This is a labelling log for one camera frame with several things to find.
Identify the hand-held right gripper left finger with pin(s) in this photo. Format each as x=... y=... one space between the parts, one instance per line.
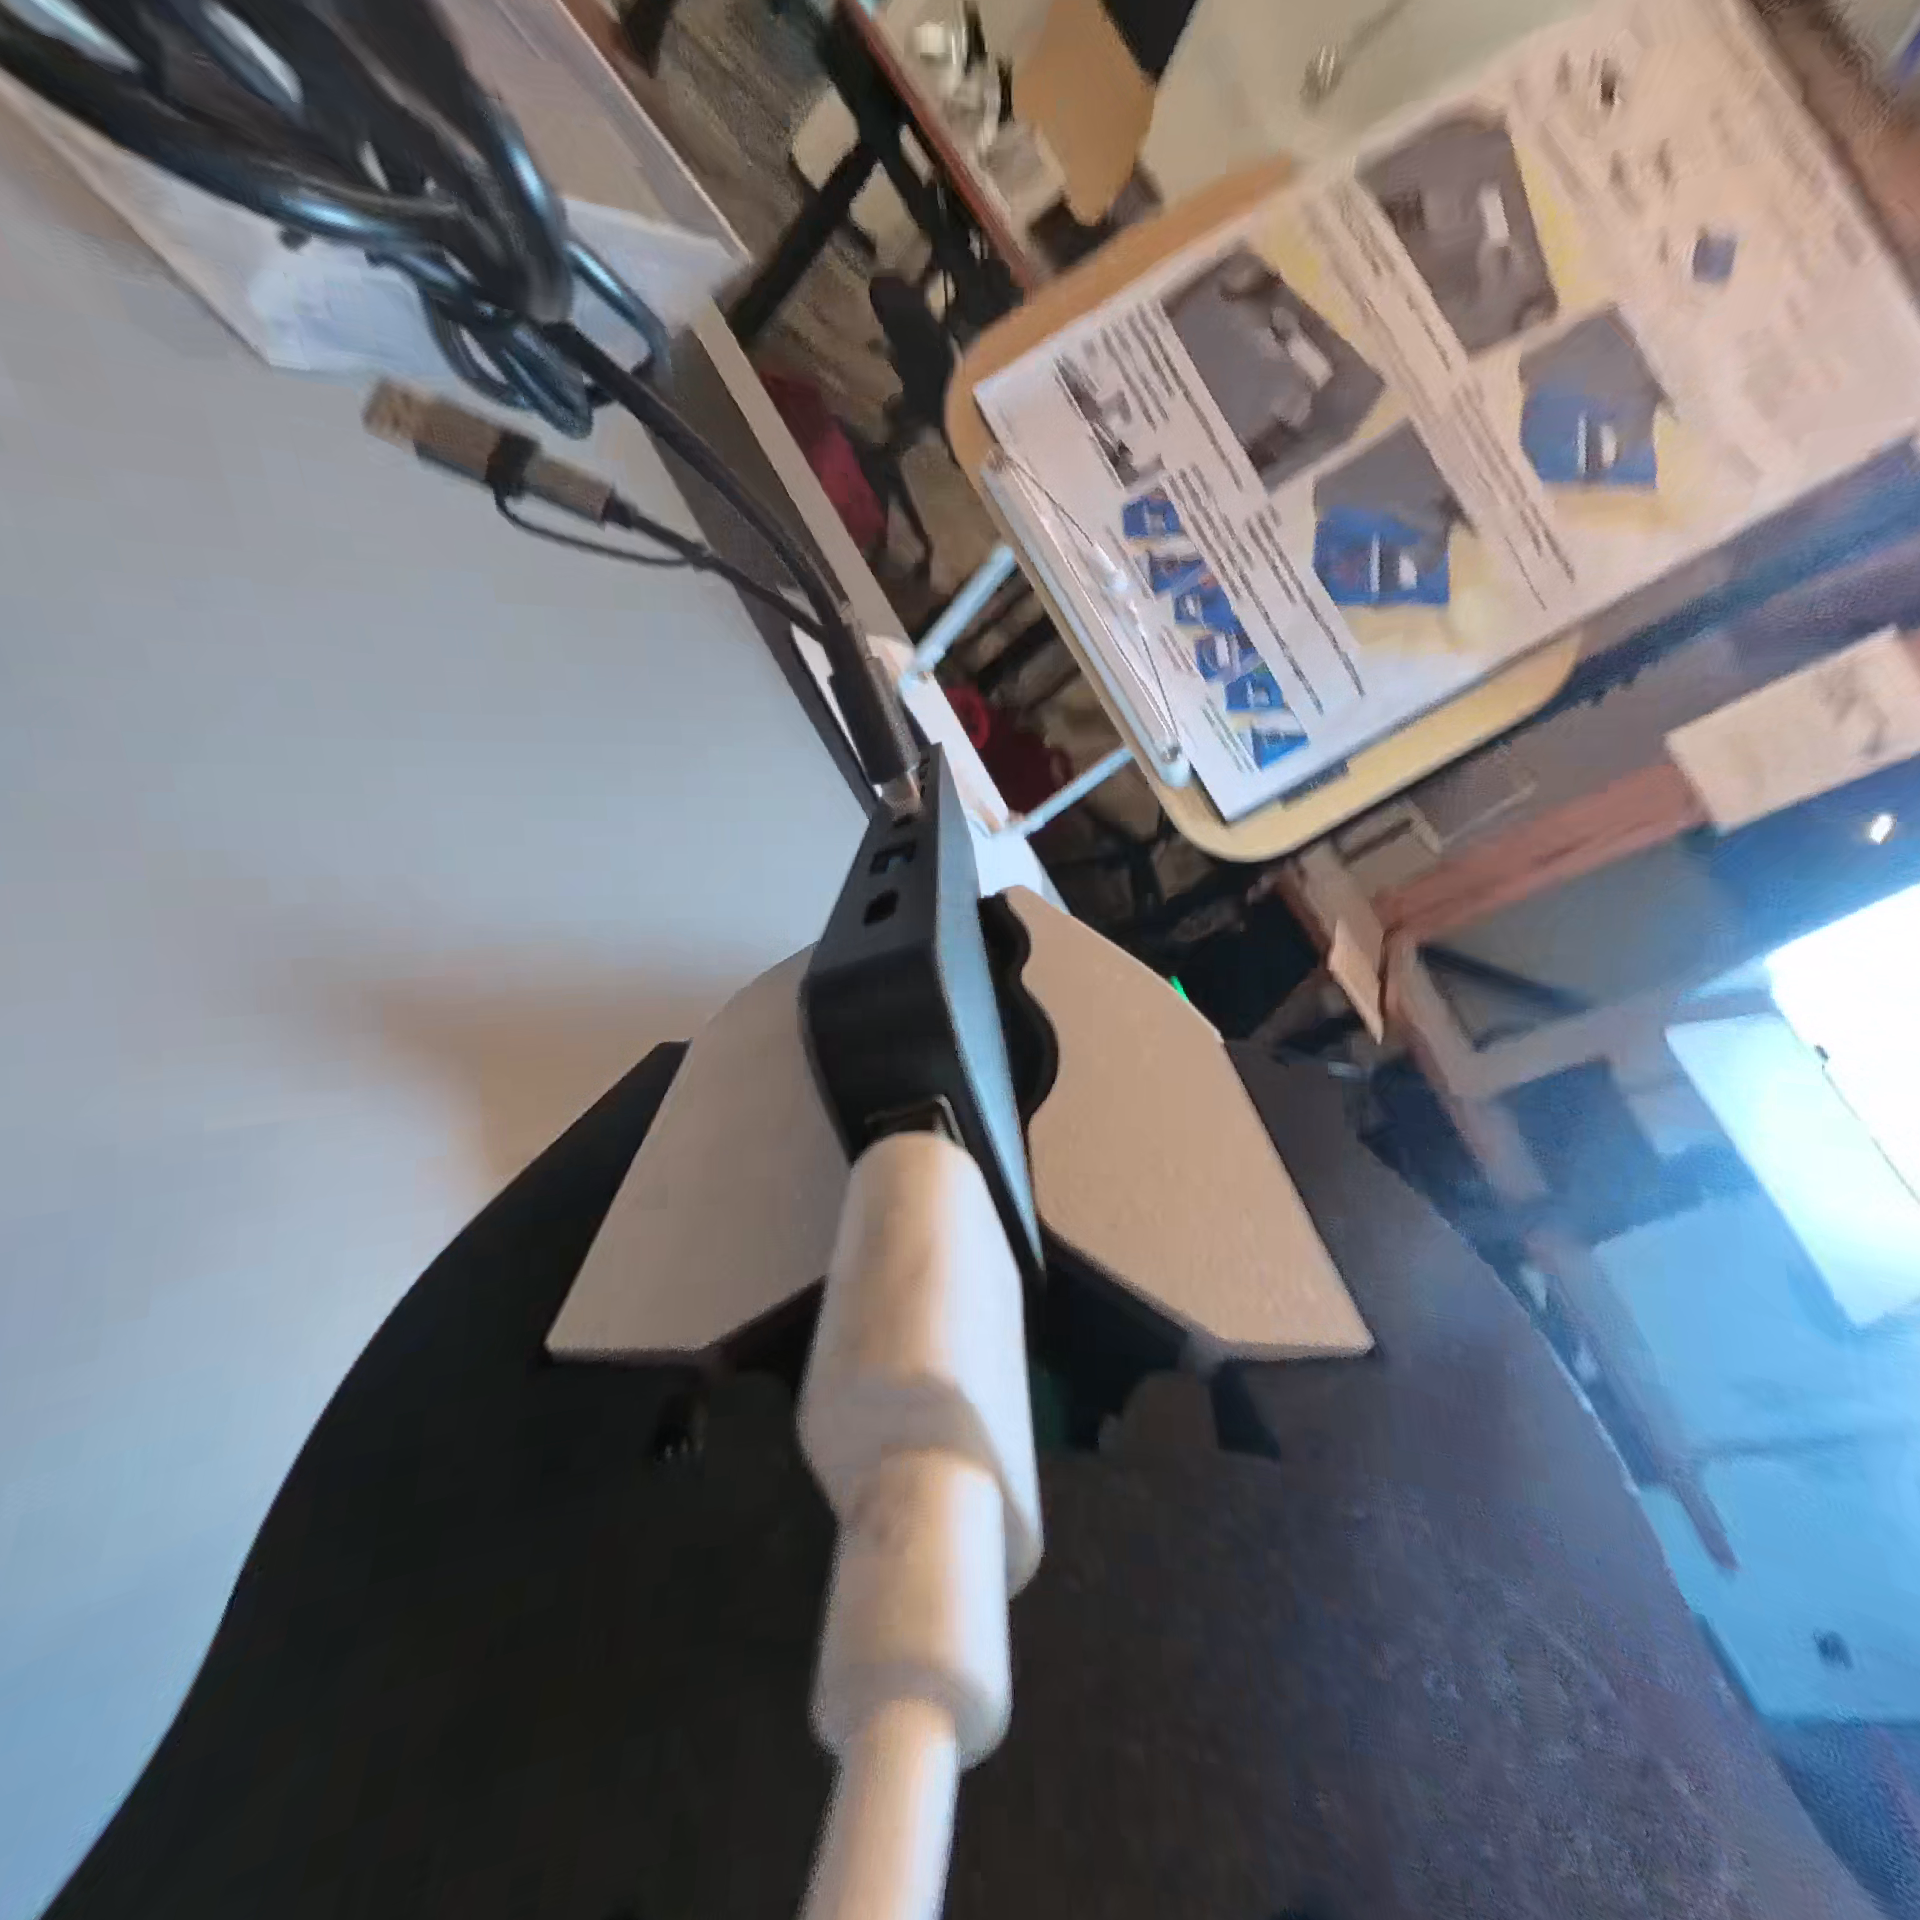
x=704 y=1184

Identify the clipboard with instruction sheet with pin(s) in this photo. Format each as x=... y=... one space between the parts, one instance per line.
x=1426 y=451

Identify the white cardboard box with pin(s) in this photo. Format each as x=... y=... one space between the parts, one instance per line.
x=629 y=136

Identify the wooden document stand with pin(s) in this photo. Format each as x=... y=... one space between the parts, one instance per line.
x=1395 y=765

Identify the tan chair back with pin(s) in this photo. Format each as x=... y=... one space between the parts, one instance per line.
x=1110 y=105

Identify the tan paper label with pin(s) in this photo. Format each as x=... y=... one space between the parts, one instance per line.
x=1800 y=734

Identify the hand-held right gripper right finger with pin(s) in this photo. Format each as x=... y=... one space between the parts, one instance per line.
x=1171 y=1171

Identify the black multi-port usb hub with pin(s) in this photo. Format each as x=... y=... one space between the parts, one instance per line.
x=885 y=990

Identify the red cloth bag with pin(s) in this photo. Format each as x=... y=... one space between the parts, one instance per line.
x=1013 y=744
x=834 y=465

